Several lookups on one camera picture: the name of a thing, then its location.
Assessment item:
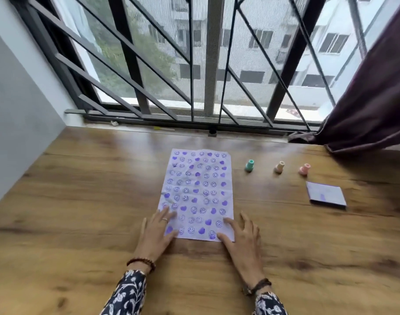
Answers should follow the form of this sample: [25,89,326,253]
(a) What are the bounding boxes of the brown bead bracelet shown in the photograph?
[126,257,156,273]

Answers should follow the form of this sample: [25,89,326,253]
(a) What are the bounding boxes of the white apartment building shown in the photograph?
[134,0,394,110]

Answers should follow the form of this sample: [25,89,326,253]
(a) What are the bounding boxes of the dark purple curtain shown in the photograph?
[288,0,400,155]

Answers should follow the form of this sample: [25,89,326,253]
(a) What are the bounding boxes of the person's left forearm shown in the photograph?
[100,262,155,315]

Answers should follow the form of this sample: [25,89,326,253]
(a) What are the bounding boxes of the person's right hand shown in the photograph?
[216,211,270,288]

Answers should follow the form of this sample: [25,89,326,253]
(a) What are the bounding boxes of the person's left hand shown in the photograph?
[134,206,180,264]

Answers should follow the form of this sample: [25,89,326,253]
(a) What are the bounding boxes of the dark cord bracelet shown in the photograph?
[242,278,273,297]

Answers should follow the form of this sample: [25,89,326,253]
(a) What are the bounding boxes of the green tree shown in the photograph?
[85,0,181,99]

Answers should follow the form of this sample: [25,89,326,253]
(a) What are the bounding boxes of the purple ink pad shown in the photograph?
[306,181,347,209]

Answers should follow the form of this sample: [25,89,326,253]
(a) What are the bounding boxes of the black metal window grille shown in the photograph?
[10,0,369,132]

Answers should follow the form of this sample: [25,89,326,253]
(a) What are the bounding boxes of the white paper with purple stamps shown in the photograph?
[158,148,235,243]

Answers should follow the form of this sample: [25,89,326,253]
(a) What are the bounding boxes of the person's right forearm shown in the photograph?
[249,283,288,315]

